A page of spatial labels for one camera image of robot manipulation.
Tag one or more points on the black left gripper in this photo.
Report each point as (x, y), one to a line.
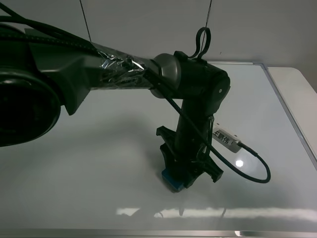
(185, 155)

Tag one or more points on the blue whiteboard eraser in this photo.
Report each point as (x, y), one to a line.
(172, 184)

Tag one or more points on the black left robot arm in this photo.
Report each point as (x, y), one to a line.
(43, 68)

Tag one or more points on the white labelled wrist camera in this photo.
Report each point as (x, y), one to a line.
(226, 138)

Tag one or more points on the white whiteboard with aluminium frame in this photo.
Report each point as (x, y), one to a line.
(97, 173)

